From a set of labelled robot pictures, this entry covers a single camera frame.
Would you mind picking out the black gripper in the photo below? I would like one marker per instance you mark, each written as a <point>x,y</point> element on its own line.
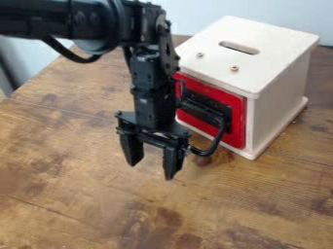
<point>150,124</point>

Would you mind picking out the white wooden box cabinet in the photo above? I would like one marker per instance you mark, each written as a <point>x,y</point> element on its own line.
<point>250,66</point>

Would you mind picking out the black drawer handle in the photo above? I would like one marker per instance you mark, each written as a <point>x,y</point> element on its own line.
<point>205,114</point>

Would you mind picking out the red drawer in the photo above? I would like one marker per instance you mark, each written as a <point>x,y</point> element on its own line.
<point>234,137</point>

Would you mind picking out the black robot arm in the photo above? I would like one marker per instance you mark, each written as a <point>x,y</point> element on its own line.
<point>83,29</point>

